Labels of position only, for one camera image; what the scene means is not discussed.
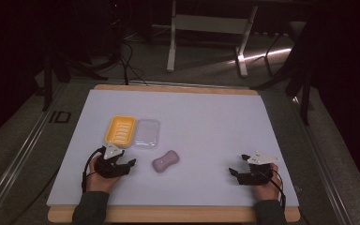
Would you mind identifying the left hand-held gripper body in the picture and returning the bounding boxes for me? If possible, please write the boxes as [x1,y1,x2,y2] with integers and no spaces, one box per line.
[94,142,133,180]

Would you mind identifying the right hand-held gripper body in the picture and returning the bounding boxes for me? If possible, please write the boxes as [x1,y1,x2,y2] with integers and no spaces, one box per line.
[236,151,281,187]

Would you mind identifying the yellow soap dish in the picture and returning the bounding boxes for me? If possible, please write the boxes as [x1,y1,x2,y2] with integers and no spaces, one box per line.
[104,114,137,149]

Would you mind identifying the clear plastic lid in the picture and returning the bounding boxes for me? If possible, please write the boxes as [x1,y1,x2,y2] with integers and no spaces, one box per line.
[132,118,161,150]

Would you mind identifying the pink soap bar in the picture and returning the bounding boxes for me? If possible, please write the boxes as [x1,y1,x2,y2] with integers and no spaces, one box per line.
[151,149,180,173]

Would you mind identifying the person's right hand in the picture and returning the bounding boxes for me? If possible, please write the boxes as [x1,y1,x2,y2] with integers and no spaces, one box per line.
[254,162,281,202]

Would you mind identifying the person's left hand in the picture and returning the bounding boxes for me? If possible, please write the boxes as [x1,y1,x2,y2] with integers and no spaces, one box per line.
[85,155,122,194]

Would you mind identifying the white table mat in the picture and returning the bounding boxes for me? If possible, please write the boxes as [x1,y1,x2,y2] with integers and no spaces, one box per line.
[46,88,301,208]

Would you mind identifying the white work board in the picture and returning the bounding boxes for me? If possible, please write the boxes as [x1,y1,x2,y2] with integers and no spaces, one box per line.
[47,83,302,224]

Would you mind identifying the dark chair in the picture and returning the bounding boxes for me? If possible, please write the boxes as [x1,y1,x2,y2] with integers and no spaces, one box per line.
[250,18,315,127]

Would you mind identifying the black stand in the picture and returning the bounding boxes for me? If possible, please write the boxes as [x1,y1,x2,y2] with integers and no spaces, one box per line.
[38,37,109,113]

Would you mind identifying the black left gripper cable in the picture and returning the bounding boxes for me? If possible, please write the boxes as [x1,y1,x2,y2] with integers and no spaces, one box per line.
[81,146,106,193]

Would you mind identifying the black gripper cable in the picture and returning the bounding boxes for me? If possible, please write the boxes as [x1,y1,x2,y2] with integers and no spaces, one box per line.
[262,169,287,211]
[81,146,106,193]

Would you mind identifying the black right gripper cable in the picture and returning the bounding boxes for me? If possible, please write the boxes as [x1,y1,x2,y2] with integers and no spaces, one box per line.
[262,169,287,211]

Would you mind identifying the metal floor rail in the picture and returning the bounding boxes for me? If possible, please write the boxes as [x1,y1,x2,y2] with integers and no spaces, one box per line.
[289,93,355,225]
[0,82,70,225]

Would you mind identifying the black floor cables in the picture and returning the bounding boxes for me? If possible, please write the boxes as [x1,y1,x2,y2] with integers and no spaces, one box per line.
[117,38,149,86]

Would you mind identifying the white desk frame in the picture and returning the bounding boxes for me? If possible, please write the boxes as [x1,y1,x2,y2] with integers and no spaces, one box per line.
[166,0,260,79]

